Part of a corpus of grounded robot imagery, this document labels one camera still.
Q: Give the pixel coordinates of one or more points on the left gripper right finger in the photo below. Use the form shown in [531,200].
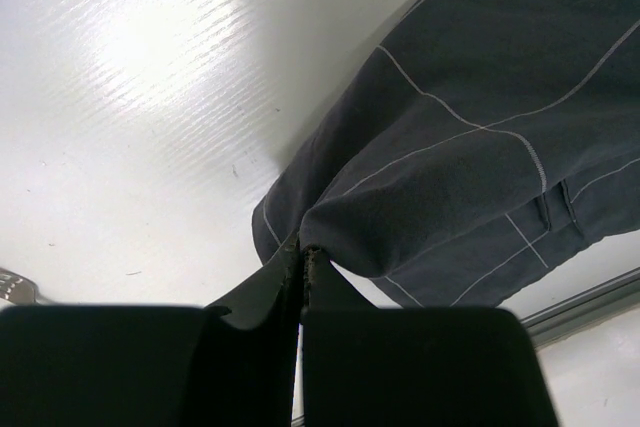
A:
[347,349]

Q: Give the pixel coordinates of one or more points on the dark grey checked cloth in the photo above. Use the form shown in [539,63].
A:
[481,145]

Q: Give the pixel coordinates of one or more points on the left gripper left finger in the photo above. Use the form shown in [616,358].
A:
[243,368]

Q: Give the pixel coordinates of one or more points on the aluminium front rail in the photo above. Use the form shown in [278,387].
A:
[585,310]

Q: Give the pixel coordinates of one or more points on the silver fork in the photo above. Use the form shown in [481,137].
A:
[20,291]

